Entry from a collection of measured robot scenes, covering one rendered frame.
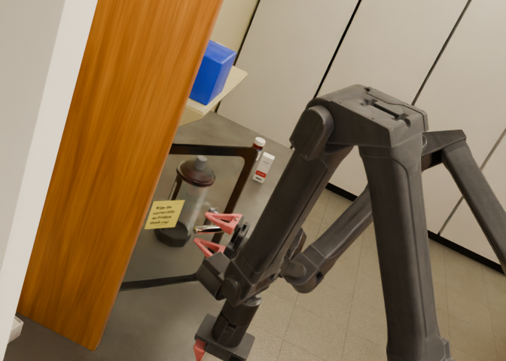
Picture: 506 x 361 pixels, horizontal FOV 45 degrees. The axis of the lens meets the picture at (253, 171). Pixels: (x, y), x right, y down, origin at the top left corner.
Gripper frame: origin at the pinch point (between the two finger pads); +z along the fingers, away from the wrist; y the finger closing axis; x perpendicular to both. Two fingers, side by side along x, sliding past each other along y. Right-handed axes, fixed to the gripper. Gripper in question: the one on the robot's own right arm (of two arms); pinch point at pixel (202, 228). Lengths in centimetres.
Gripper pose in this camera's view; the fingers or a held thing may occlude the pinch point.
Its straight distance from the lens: 136.5
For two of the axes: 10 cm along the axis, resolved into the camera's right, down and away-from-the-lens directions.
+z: -8.9, -4.5, 0.7
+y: 3.7, -8.1, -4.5
